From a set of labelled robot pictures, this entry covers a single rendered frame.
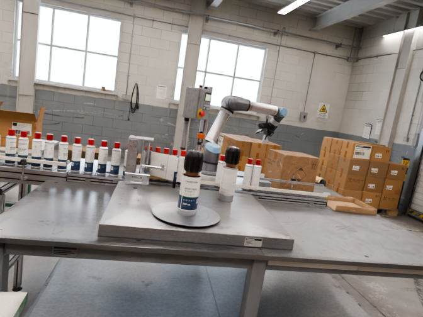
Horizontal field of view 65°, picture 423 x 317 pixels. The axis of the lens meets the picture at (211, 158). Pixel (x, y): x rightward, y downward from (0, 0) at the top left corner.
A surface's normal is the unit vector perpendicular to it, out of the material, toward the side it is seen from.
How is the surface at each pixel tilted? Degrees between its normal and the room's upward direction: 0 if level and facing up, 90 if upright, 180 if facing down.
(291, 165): 90
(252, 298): 90
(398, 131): 90
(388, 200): 90
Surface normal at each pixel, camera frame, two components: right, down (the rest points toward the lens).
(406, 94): -0.97, -0.11
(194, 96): -0.43, 0.08
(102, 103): 0.20, 0.18
